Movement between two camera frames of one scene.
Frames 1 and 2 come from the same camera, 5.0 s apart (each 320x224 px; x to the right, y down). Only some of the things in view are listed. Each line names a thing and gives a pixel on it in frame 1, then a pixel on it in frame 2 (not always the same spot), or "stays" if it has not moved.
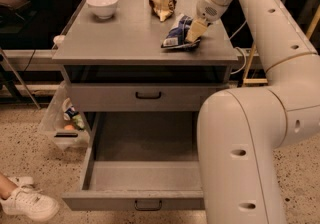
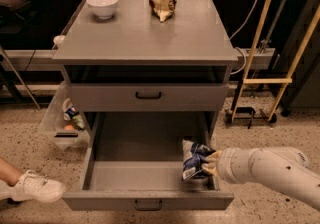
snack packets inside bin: [73, 115] stays
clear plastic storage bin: [64, 123] stays
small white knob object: [59, 39] stays
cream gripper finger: [198, 27] -> [214, 156]
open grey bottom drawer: [141, 161] stays
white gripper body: [207, 10] -> [225, 165]
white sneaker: [29, 202] -> [35, 187]
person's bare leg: [6, 186] -> [9, 173]
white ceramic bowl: [103, 5] stays
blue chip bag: [177, 36] -> [194, 157]
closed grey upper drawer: [140, 97] stays
